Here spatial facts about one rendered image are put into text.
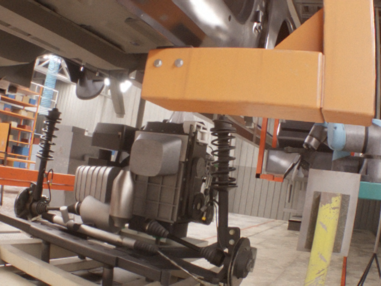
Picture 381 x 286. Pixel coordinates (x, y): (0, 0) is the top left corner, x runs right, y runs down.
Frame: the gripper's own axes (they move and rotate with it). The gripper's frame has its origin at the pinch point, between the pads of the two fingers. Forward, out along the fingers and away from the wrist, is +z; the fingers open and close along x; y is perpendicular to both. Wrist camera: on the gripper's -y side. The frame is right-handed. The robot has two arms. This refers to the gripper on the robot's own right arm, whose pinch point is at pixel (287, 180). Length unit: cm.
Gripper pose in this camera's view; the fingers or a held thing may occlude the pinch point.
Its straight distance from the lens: 188.8
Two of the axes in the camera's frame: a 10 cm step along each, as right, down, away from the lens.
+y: 8.4, 5.4, 0.4
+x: -0.5, 0.1, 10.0
